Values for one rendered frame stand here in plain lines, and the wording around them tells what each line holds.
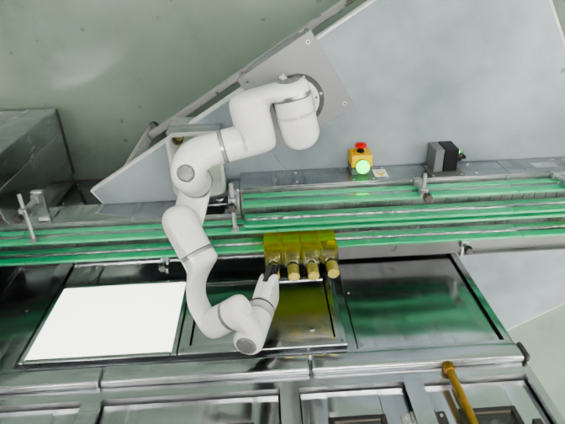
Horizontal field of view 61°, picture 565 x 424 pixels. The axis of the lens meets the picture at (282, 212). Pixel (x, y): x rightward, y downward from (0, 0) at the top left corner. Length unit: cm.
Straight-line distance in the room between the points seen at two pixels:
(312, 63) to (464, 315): 88
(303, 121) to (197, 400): 75
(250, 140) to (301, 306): 57
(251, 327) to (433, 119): 95
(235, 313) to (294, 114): 49
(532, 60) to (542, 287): 96
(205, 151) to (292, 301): 58
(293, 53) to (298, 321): 78
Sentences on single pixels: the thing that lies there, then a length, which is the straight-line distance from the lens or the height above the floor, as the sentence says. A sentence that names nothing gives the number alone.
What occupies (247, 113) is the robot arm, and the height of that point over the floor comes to 119.
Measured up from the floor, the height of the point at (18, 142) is 49.
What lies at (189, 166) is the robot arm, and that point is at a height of 124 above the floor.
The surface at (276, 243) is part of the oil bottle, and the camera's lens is 148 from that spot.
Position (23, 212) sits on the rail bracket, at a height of 97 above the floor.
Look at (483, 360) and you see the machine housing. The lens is 142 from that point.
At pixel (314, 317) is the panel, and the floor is 120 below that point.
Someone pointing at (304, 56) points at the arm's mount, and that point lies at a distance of 144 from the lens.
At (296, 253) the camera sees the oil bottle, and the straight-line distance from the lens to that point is 145.
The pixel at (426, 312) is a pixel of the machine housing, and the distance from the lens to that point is 156.
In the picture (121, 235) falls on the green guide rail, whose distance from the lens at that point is 162.
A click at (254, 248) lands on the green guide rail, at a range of 158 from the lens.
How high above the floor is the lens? 227
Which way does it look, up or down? 61 degrees down
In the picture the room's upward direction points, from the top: 174 degrees clockwise
